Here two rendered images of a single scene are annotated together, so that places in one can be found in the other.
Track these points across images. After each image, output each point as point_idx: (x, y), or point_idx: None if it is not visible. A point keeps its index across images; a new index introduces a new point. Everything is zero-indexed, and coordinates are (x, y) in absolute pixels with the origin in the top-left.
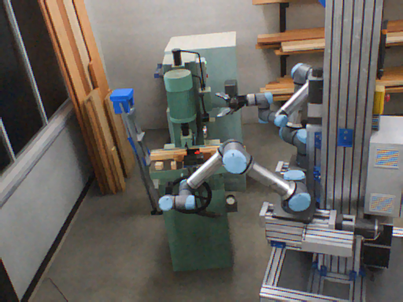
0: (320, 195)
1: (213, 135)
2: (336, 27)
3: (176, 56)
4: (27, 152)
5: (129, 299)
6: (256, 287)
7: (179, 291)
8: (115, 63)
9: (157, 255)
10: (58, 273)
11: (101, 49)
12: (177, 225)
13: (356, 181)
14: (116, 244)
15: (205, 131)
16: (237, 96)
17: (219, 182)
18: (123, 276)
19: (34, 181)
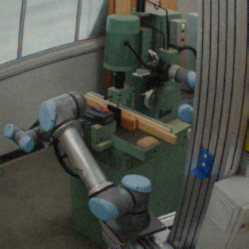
0: (172, 227)
1: (162, 109)
2: (206, 4)
3: (137, 3)
4: (36, 57)
5: (25, 218)
6: None
7: (59, 241)
8: None
9: None
10: (10, 170)
11: (195, 11)
12: (78, 186)
13: (200, 228)
14: (62, 182)
15: (147, 96)
16: (159, 60)
17: (122, 162)
18: (39, 204)
19: (25, 82)
